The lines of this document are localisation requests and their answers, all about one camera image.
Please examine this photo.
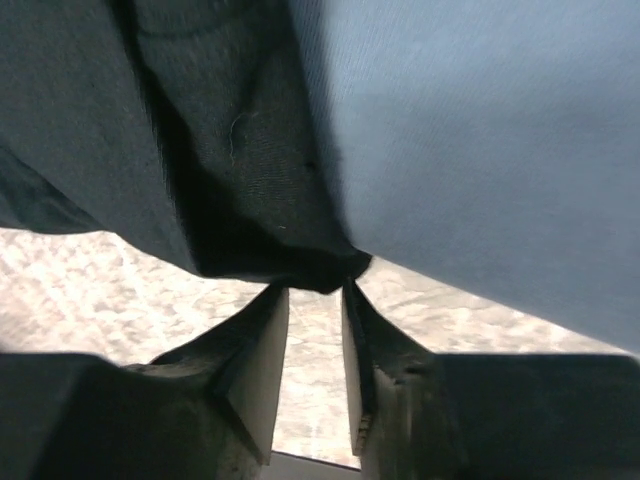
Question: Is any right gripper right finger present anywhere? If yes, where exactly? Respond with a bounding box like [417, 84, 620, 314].
[341, 279, 435, 456]

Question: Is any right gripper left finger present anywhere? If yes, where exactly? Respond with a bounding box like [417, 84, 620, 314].
[149, 285, 289, 463]

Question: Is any black t shirt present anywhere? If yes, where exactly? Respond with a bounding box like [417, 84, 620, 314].
[1, 1, 371, 294]

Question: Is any folded blue t shirt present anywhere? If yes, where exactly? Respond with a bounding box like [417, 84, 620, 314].
[290, 1, 639, 352]

